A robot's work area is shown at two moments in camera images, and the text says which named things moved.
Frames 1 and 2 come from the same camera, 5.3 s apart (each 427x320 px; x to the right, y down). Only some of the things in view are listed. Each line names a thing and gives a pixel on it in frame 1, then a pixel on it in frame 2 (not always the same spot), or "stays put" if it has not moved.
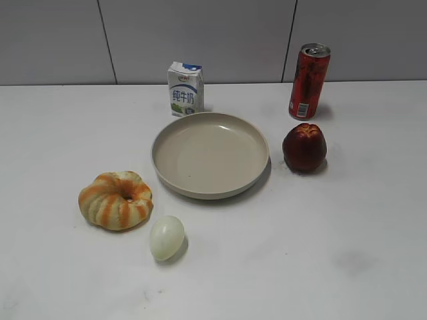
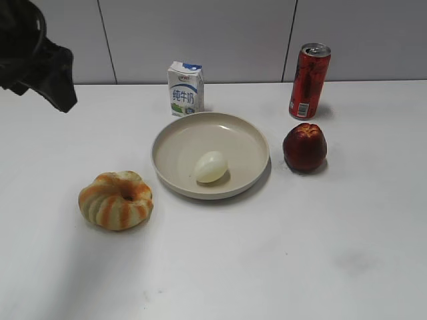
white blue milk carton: (186, 89) stays put
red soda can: (311, 72) stays put
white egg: (167, 236) -> (211, 167)
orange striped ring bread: (117, 201) stays put
